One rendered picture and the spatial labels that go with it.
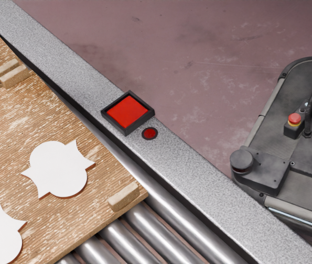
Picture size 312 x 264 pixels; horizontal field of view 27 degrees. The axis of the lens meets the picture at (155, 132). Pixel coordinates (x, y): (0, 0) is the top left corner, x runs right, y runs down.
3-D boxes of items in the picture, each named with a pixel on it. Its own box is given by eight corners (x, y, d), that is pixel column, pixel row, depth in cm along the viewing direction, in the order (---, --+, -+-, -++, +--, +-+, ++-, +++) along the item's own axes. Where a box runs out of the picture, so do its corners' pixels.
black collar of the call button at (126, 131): (130, 95, 132) (129, 89, 131) (155, 114, 128) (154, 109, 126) (101, 116, 129) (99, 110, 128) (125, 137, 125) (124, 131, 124)
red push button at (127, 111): (130, 99, 131) (129, 94, 130) (149, 114, 128) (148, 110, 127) (107, 116, 129) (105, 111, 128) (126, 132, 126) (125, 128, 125)
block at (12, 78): (27, 71, 137) (23, 62, 135) (31, 76, 136) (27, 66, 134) (2, 86, 135) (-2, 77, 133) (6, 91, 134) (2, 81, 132)
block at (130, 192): (136, 188, 115) (133, 179, 113) (142, 195, 114) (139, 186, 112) (108, 207, 113) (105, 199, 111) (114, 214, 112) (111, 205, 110)
